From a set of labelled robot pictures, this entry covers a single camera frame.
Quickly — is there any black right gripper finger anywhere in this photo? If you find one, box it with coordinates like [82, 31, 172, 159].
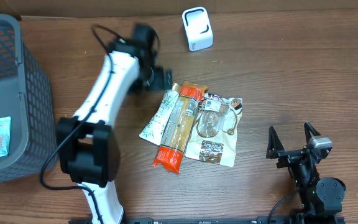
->
[267, 126, 284, 154]
[304, 121, 321, 142]

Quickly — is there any white barcode scanner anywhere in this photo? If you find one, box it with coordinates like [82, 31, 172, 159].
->
[181, 6, 213, 52]

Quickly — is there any grey plastic shopping basket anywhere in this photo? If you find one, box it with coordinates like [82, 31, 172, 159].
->
[0, 14, 57, 183]

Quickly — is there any orange pasta package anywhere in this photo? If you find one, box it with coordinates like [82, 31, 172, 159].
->
[152, 81, 209, 174]

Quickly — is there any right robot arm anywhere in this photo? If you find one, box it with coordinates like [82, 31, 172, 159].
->
[266, 122, 346, 223]

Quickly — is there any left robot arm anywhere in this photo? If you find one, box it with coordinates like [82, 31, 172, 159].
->
[53, 24, 173, 223]

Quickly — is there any white green tube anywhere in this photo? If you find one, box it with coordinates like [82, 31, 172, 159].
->
[139, 83, 181, 145]

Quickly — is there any white brown bread bag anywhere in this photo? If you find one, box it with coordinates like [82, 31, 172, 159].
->
[185, 93, 243, 167]

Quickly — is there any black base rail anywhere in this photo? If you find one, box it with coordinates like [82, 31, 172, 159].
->
[68, 216, 346, 224]

